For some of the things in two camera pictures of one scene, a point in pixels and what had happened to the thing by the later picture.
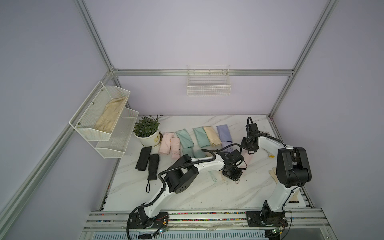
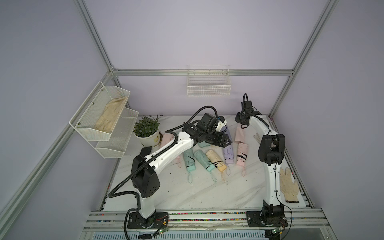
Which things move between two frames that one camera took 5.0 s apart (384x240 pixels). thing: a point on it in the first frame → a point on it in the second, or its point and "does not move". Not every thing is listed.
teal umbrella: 199,154 does not move
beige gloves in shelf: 110,116 does not move
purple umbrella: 224,133 does not move
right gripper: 243,145 → 237,118
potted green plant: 146,130 does not move
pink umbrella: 247,158 → 239,133
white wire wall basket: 208,80 does not move
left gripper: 236,177 → 222,139
